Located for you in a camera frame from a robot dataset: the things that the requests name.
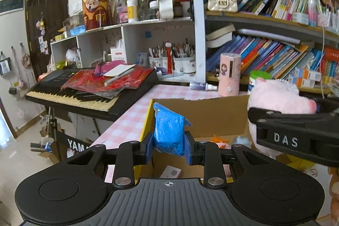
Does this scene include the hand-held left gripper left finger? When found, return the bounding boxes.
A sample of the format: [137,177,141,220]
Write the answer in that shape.
[66,133,154,188]

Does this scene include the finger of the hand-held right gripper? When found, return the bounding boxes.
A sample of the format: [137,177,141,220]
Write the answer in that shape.
[316,98,339,114]
[247,107,339,128]

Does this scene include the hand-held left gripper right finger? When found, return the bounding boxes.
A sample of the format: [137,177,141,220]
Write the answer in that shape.
[184,131,276,188]

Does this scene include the pink pig plush toy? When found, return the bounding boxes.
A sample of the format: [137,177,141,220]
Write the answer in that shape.
[247,77,317,158]

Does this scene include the blue clay packet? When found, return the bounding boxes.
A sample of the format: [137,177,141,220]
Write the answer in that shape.
[153,102,193,157]

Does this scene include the white charger block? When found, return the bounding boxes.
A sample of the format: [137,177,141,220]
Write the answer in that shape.
[159,165,182,178]

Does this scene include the pink plush with orange antlers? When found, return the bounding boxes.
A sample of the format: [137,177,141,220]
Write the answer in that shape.
[210,135,235,182]

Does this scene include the cardboard box with yellow outside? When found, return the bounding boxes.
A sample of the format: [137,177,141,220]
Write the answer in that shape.
[134,94,313,183]

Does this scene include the person's right hand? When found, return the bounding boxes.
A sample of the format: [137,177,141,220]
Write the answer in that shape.
[328,166,339,226]

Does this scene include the light blue fluffy toy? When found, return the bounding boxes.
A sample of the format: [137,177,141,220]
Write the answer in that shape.
[233,136,251,148]

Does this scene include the stack of small boxes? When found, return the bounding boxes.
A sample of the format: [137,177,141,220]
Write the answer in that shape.
[288,67,322,88]

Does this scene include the pink checked tablecloth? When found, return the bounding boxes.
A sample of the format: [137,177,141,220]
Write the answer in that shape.
[89,84,335,226]

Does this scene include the white jar with green lid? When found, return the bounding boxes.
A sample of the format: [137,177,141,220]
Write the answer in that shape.
[248,70,272,96]

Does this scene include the black electronic keyboard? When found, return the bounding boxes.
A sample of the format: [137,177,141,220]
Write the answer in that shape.
[25,67,159,122]

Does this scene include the pink cylinder humidifier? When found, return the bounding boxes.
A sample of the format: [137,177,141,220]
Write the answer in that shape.
[218,52,242,98]

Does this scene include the long row of colourful books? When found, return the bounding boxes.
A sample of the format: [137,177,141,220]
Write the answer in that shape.
[206,34,339,84]

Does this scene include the small spray bottle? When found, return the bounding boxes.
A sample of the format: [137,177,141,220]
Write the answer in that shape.
[189,81,218,92]

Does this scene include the red plastic bag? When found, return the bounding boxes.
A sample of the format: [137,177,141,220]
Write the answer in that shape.
[61,67,154,93]

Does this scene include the black keyboard stand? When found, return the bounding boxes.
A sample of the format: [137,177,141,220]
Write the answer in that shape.
[47,107,101,161]

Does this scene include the grey slim bar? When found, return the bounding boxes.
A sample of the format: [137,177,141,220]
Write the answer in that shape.
[104,68,136,87]

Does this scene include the white notebook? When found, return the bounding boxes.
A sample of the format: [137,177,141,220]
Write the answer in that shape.
[103,64,136,77]

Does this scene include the white pen cup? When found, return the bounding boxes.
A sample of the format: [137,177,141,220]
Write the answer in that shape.
[183,56,196,74]
[148,56,164,72]
[173,57,185,73]

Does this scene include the blue tissue pack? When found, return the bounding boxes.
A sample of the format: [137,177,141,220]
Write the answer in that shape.
[136,52,149,68]

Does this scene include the red tassel ornament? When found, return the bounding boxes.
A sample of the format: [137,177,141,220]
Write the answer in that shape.
[164,42,174,74]

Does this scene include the magenta wrapper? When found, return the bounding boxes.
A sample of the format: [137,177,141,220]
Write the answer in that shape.
[92,60,126,77]

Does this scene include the wooden bookshelf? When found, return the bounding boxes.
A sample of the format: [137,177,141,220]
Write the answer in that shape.
[189,0,339,96]

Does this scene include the white paper bag red label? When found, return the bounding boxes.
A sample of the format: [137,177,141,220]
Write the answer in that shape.
[110,39,126,62]

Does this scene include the cardboard pieces pile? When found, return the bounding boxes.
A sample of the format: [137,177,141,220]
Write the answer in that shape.
[30,133,60,163]

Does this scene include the row of books with yellow spines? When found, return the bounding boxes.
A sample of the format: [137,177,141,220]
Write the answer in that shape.
[233,0,339,28]

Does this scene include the white desktop shelf unit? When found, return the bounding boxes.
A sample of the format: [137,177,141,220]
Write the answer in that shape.
[50,17,207,83]

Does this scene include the white plastic bag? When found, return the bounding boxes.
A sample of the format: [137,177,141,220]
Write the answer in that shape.
[65,48,80,64]

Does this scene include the pink packet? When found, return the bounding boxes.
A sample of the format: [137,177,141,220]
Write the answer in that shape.
[117,5,129,23]

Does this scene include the white bottle with yellow label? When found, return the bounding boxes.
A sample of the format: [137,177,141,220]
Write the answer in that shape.
[126,0,139,23]

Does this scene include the glass jar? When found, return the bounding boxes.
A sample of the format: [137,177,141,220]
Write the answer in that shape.
[149,1,160,20]

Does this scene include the blue box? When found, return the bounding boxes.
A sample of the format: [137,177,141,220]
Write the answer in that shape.
[69,25,86,36]

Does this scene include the brown bottle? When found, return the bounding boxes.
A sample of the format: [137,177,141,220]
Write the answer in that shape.
[173,2,184,18]

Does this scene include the orange cartoon figure box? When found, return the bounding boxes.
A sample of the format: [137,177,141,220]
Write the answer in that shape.
[81,0,112,31]

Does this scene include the white curved container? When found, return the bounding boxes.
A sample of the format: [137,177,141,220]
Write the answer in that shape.
[158,0,175,19]

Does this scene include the pink hanging pouch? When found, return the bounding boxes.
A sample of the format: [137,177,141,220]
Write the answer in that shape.
[21,43,32,68]

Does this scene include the black and white hanging bag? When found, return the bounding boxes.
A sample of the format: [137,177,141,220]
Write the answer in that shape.
[0,52,11,76]

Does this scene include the dark wooden door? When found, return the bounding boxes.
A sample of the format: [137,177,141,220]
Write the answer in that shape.
[25,0,70,81]

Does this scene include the white cable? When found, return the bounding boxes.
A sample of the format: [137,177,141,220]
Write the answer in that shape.
[299,0,327,100]

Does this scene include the black wall panel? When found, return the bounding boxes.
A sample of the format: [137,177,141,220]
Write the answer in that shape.
[0,0,24,16]

